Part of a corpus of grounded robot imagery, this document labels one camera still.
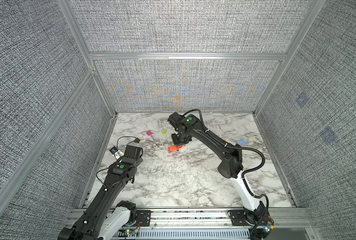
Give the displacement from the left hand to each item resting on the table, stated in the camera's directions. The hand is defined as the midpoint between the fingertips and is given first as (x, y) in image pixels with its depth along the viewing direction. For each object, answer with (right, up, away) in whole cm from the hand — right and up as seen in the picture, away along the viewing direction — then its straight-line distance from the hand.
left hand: (130, 161), depth 80 cm
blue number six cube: (+25, +3, +17) cm, 31 cm away
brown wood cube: (-3, +9, +24) cm, 25 cm away
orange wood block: (+22, +5, +14) cm, 27 cm away
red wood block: (+26, +7, +6) cm, 27 cm away
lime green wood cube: (+16, +15, +28) cm, 36 cm away
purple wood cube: (+5, +14, +28) cm, 32 cm away
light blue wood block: (+70, +8, +23) cm, 74 cm away
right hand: (+25, +9, +8) cm, 28 cm away
